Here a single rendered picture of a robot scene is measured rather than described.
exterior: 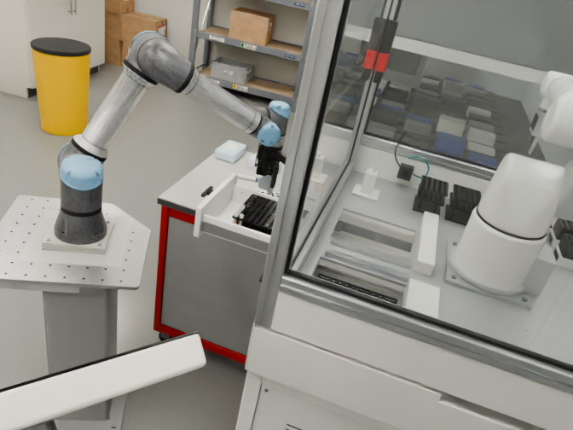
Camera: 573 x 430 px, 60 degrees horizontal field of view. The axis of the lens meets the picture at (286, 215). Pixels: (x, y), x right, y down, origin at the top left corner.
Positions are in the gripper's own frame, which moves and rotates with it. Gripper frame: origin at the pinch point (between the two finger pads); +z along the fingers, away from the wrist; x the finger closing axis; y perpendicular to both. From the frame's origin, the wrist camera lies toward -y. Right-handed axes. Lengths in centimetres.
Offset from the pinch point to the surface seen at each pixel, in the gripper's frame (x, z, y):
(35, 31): -288, 24, 161
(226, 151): -35.5, 0.8, 15.5
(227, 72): -374, 58, -5
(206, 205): 33.2, -11.0, 25.5
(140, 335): -3, 81, 46
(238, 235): 40.4, -5.7, 15.4
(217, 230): 37.4, -4.6, 21.7
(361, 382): 98, -8, -8
